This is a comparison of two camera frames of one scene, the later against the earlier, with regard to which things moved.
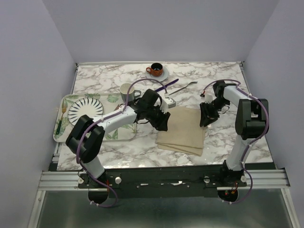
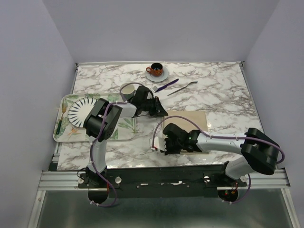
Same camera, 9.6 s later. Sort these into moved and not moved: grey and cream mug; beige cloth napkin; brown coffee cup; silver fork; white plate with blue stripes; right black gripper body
Moved: right black gripper body; beige cloth napkin
Not moved: silver fork; white plate with blue stripes; grey and cream mug; brown coffee cup
